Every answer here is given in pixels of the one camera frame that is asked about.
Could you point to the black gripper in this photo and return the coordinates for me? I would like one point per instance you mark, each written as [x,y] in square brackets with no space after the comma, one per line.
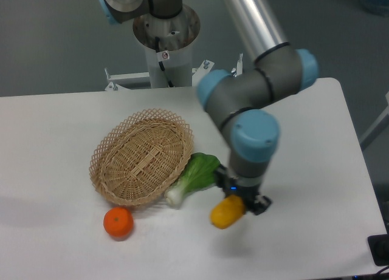
[247,188]

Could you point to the yellow mango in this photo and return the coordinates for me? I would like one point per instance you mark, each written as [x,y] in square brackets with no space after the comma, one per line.
[227,212]

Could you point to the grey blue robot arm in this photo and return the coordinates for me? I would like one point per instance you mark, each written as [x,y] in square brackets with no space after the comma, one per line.
[235,104]

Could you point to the woven wicker basket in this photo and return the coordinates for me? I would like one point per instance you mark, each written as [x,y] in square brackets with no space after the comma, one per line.
[141,157]

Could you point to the green bok choy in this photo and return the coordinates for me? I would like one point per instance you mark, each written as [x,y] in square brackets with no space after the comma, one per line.
[197,175]

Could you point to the orange tangerine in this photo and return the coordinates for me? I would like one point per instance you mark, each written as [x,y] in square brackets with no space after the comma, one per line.
[118,222]

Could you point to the black device at edge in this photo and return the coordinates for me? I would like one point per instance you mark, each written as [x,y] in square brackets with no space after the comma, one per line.
[378,245]

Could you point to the white table leg right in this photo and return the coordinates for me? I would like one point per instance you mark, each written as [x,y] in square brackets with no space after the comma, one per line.
[375,129]

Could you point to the white bracket with bolt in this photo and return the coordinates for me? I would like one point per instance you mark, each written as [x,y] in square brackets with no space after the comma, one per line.
[238,69]

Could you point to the white metal base frame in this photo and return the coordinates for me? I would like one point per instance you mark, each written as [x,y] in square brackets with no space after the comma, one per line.
[141,80]

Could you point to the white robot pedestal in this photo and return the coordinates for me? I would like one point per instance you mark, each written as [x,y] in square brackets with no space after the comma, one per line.
[168,46]

